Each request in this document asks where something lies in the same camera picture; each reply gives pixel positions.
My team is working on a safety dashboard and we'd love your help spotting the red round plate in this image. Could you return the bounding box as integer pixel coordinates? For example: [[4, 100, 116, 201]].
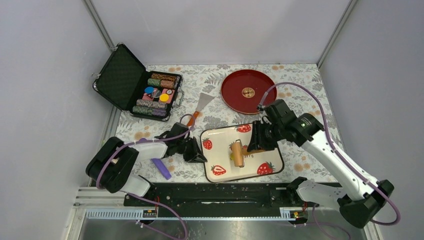
[[220, 69, 275, 115]]

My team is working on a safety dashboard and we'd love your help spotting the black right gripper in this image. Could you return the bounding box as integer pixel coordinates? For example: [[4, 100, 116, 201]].
[[246, 119, 285, 153]]

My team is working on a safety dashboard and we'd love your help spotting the black poker chip case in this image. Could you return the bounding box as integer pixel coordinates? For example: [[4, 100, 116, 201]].
[[92, 43, 184, 122]]

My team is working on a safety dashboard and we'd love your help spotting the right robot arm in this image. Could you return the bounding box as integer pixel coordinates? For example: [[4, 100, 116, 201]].
[[247, 99, 395, 229]]

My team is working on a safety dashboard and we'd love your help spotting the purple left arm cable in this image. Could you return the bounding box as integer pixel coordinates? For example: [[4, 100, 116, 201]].
[[95, 113, 197, 240]]

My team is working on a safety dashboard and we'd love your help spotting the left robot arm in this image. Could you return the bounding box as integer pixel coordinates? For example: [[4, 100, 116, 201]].
[[85, 122, 207, 206]]

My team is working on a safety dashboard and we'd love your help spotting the wooden dough roller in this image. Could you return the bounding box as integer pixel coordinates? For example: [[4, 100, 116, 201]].
[[229, 139, 265, 168]]

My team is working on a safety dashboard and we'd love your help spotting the white strawberry tray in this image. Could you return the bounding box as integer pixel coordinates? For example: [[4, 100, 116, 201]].
[[200, 123, 285, 183]]

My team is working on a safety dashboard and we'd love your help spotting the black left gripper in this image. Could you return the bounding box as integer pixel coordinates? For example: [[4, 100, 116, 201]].
[[176, 136, 207, 163]]

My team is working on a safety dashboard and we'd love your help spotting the metal spatula wooden handle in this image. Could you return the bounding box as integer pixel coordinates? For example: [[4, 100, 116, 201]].
[[187, 92, 215, 127]]

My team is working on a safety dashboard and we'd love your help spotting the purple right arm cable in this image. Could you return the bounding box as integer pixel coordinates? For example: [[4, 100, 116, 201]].
[[257, 82, 402, 240]]

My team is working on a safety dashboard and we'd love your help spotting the purple cylinder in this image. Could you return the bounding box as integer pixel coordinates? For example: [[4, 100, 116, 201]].
[[135, 138, 172, 180]]

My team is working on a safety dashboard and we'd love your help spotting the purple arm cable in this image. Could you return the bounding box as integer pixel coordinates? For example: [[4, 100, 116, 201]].
[[257, 82, 402, 240], [95, 113, 197, 240]]

